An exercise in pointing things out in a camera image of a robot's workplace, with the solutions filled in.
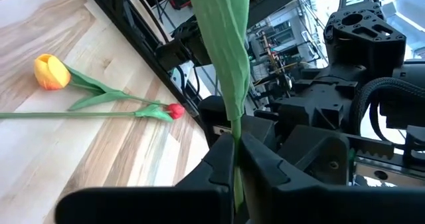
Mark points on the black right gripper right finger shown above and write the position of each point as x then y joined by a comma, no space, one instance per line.
299,204

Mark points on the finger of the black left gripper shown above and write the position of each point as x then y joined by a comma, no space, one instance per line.
216,114
312,151

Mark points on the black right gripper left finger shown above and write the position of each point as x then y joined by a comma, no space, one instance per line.
199,200

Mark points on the red artificial tulip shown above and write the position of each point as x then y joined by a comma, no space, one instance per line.
176,111

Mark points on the yellow-orange artificial tulip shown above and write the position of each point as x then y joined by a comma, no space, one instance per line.
225,51

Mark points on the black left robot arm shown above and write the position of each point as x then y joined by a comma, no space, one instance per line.
365,44

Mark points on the yellow artificial tulip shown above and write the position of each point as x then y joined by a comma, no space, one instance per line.
51,71

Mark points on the black table edge frame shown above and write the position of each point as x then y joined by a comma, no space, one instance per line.
151,56

